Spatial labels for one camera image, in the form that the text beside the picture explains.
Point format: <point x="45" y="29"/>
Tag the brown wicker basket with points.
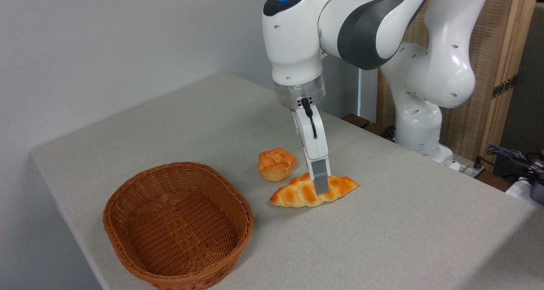
<point x="178" y="222"/>

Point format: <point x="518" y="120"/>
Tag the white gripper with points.
<point x="314" y="143"/>

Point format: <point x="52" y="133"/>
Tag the black metal hinge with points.
<point x="504" y="86"/>

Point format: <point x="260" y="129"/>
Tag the white vertical wall pipe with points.
<point x="361" y="90"/>

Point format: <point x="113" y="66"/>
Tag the round knotted bread bun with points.
<point x="277" y="164"/>

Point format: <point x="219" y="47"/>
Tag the long braided bread loaf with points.
<point x="293" y="194"/>

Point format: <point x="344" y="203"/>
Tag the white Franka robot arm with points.
<point x="293" y="39"/>

